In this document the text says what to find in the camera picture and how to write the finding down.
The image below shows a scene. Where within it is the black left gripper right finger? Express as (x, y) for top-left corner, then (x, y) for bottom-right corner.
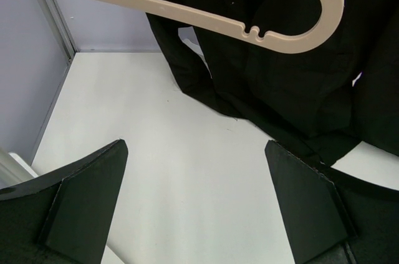
(265, 140), (398, 263)

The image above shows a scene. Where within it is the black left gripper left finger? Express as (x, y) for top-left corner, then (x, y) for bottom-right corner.
(1, 139), (128, 263)

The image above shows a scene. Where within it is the beige plastic hanger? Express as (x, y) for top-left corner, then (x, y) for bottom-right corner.
(96, 0), (345, 54)

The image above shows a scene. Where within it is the black shirt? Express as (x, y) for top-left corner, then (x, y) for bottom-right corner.
(148, 0), (398, 165)

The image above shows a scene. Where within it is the metal clothes rack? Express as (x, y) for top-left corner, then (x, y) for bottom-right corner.
(0, 149), (38, 189)

